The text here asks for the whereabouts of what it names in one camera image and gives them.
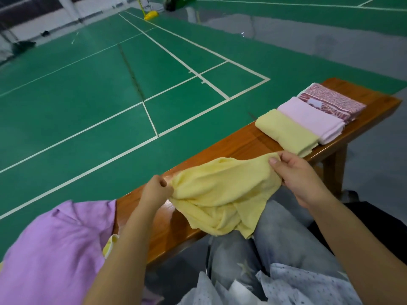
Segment brown wooden bench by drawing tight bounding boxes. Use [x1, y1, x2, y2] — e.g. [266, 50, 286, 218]
[114, 77, 403, 265]

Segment yellow net post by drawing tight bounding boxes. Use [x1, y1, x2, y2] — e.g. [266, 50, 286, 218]
[135, 0, 159, 22]

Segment red patterned towel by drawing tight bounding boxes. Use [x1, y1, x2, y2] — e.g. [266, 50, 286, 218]
[298, 82, 367, 124]

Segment person's left forearm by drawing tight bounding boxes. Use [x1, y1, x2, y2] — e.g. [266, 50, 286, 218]
[84, 208, 161, 305]

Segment purple towel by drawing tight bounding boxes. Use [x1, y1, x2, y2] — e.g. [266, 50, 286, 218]
[0, 200, 118, 305]

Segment person's right forearm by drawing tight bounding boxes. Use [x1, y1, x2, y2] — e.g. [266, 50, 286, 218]
[310, 197, 407, 305]

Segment black sports bag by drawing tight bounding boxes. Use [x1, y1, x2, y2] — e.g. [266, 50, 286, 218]
[164, 0, 197, 12]

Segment pale yellow towel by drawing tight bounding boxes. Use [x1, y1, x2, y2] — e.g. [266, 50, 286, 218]
[255, 108, 320, 158]
[167, 152, 284, 239]

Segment light pink towel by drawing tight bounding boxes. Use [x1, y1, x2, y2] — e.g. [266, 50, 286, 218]
[277, 96, 346, 145]

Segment yellow white striped cloth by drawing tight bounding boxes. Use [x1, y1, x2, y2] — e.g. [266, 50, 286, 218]
[102, 233, 120, 260]

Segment person's right hand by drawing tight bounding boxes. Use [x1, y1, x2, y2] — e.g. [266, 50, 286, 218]
[268, 151, 333, 210]

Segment person's grey trousers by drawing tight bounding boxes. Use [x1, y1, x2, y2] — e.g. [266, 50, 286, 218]
[206, 200, 348, 300]

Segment person's left hand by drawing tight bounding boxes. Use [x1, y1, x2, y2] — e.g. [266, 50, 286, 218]
[137, 175, 175, 215]

